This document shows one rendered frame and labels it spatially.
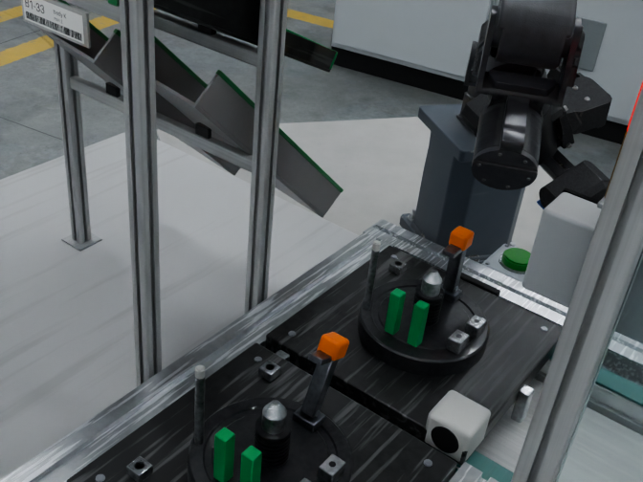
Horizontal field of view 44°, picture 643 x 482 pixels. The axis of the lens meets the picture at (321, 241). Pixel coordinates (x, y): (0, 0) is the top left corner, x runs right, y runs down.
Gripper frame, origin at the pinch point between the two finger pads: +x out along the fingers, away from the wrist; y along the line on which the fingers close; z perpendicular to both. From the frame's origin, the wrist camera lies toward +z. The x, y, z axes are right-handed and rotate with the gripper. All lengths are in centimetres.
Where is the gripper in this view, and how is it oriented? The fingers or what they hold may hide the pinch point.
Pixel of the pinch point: (539, 177)
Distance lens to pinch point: 90.0
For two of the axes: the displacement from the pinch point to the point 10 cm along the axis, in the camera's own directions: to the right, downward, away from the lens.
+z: 8.4, -5.4, -0.2
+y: -4.1, -6.6, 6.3
